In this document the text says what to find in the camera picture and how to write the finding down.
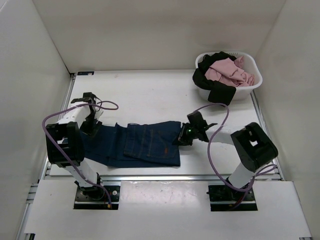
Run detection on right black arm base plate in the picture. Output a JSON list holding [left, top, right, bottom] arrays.
[[206, 185, 258, 212]]

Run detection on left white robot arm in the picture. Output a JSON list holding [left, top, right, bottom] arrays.
[[44, 92, 105, 200]]

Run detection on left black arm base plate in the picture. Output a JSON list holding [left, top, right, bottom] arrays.
[[73, 185, 121, 210]]

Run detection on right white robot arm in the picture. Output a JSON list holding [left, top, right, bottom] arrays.
[[173, 111, 279, 200]]

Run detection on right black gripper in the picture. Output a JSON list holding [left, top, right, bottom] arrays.
[[173, 122, 199, 146]]

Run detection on pink garment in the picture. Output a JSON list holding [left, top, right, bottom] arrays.
[[205, 56, 255, 88]]

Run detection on dark blue denim trousers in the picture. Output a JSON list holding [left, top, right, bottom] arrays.
[[81, 121, 181, 168]]

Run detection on white plastic laundry basket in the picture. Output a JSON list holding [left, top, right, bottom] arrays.
[[195, 51, 263, 101]]

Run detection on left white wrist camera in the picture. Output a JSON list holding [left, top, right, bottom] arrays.
[[93, 109, 104, 124]]

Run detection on black garment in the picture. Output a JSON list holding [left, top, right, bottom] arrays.
[[192, 51, 236, 106]]

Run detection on blue label sticker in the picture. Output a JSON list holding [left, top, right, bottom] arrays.
[[77, 71, 95, 76]]

